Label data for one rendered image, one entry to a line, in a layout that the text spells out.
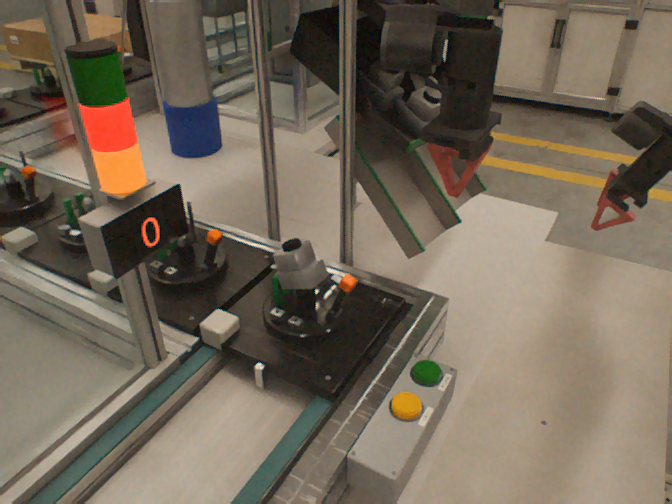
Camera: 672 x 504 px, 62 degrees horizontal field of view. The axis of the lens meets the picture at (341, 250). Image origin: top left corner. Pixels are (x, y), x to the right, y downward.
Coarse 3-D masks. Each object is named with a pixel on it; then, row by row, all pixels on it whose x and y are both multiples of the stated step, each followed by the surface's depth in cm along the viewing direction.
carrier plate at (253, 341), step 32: (256, 288) 95; (256, 320) 88; (352, 320) 88; (384, 320) 88; (224, 352) 85; (256, 352) 83; (288, 352) 83; (320, 352) 83; (352, 352) 82; (320, 384) 77
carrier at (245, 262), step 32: (192, 224) 102; (160, 256) 99; (192, 256) 98; (224, 256) 100; (256, 256) 103; (160, 288) 95; (192, 288) 94; (224, 288) 95; (160, 320) 90; (192, 320) 88
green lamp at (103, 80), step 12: (72, 60) 55; (84, 60) 54; (96, 60) 55; (108, 60) 55; (72, 72) 56; (84, 72) 55; (96, 72) 55; (108, 72) 56; (120, 72) 57; (84, 84) 56; (96, 84) 56; (108, 84) 56; (120, 84) 57; (84, 96) 56; (96, 96) 56; (108, 96) 57; (120, 96) 58
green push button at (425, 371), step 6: (426, 360) 81; (414, 366) 80; (420, 366) 80; (426, 366) 80; (432, 366) 80; (438, 366) 80; (414, 372) 79; (420, 372) 79; (426, 372) 79; (432, 372) 79; (438, 372) 79; (420, 378) 78; (426, 378) 78; (432, 378) 78; (438, 378) 79
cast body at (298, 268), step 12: (288, 240) 85; (300, 240) 84; (276, 252) 84; (288, 252) 82; (300, 252) 82; (312, 252) 85; (276, 264) 84; (288, 264) 83; (300, 264) 82; (312, 264) 83; (324, 264) 85; (288, 276) 84; (300, 276) 83; (312, 276) 82; (324, 276) 85; (288, 288) 85; (300, 288) 84; (312, 288) 83
